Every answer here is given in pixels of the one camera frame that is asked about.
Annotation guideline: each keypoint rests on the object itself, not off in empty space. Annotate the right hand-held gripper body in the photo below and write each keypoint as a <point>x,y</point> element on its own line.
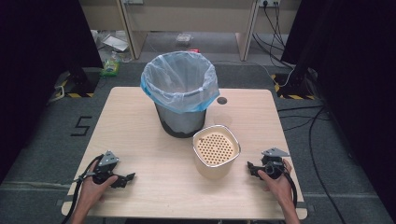
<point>271,166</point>

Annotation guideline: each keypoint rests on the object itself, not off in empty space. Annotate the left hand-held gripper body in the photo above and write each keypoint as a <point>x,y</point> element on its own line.
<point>105,169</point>

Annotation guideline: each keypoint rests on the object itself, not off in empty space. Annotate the person's right hand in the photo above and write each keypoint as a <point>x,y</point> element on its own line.
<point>278,188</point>

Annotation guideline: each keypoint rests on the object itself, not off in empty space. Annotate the person's left hand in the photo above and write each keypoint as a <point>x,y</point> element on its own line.
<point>93,189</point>

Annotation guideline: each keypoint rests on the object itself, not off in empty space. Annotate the beige container with perforated lid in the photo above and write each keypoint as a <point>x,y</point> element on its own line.
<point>214,147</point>

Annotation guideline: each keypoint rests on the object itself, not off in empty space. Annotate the black table grommet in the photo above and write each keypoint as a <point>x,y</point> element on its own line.
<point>222,100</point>

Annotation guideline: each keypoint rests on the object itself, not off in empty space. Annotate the grey trash bin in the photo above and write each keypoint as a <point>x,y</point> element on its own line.
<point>182,123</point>

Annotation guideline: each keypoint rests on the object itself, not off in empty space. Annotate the black stand base hazard tape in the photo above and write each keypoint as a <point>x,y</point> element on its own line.
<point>294,85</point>
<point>81,82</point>

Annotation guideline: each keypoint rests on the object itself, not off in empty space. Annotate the translucent blue trash bag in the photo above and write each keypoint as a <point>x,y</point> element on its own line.
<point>180,93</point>

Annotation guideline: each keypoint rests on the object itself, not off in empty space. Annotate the green packet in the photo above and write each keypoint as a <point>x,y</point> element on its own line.
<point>110,67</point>

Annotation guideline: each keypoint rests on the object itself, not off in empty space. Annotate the black curtain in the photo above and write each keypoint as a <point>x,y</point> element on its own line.
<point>37,62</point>
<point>358,62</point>

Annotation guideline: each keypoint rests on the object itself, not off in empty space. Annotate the white paper sheets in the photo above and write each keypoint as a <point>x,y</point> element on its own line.
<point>115,43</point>

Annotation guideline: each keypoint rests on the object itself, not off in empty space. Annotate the small red object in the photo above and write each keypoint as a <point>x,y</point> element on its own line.
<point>193,50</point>

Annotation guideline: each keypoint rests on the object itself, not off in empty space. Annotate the clear plastic package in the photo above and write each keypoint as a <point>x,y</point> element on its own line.
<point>184,38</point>

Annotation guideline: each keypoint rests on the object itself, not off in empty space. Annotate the white power strip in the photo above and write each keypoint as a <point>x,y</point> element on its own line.
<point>268,2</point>

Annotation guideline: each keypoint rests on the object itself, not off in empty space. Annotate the white wall socket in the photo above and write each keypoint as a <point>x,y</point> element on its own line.
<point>133,1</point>

